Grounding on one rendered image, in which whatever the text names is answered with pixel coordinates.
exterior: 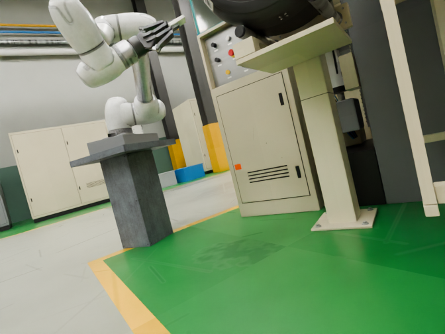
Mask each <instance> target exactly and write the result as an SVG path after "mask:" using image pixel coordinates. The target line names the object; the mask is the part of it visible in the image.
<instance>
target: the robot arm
mask: <svg viewBox="0 0 445 334"><path fill-rule="evenodd" d="M48 8H49V12H50V15H51V17H52V20H53V21H54V24H55V25H56V26H57V28H58V30H59V31H60V32H61V34H62V35H63V37H64V38H65V39H66V40H67V42H68V43H69V44H70V46H71V47H72V48H73V49H74V50H75V51H76V52H77V53H78V55H79V57H80V58H81V60H82V62H80V63H79V65H78V67H77V70H76V73H77V75H78V76H79V78H80V79H81V81H82V82H83V83H84V84H85V85H86V86H87V87H91V88H96V87H100V86H102V85H105V84H107V83H109V82H111V81H113V80H114V79H116V78H117V77H119V76H120V75H121V74H122V73H123V72H124V71H125V70H126V69H128V68H130V67H131V66H132V70H133V74H134V82H135V86H136V94H137V96H136V97H135V98H134V103H127V101H126V99H124V98H122V97H112V98H110V99H108V100H107V103H106V105H105V120H106V124H107V128H108V132H109V134H108V137H106V138H109V137H114V136H117V135H124V134H134V133H133V131H132V127H133V126H135V125H147V124H151V123H156V122H158V121H161V120H162V119H163V118H164V117H165V116H166V108H165V105H164V104H163V102H162V101H160V100H159V99H157V98H156V96H155V95H153V94H152V82H151V75H150V60H149V53H148V52H151V51H153V50H154V51H156V52H157V53H158V54H159V53H160V51H161V49H162V48H163V47H164V46H165V45H166V44H167V43H168V42H169V41H170V40H171V39H172V38H173V37H174V35H173V32H174V31H175V30H177V29H178V28H179V27H180V26H181V25H183V24H185V23H186V20H185V16H184V15H181V16H180V17H178V18H176V19H172V20H171V21H169V22H167V21H165V22H164V21H163V20H161V21H158V22H156V20H155V18H153V17H152V16H150V15H147V14H144V13H121V14H116V15H107V16H100V17H97V18H96V19H95V20H94V19H93V17H92V16H91V14H90V12H89V11H88V10H87V9H86V8H85V7H84V6H83V5H82V4H81V2H80V1H79V0H50V1H49V6H48ZM113 42H118V43H116V44H115V45H113V46H112V47H109V45H110V43H113ZM106 138H104V139H106Z"/></svg>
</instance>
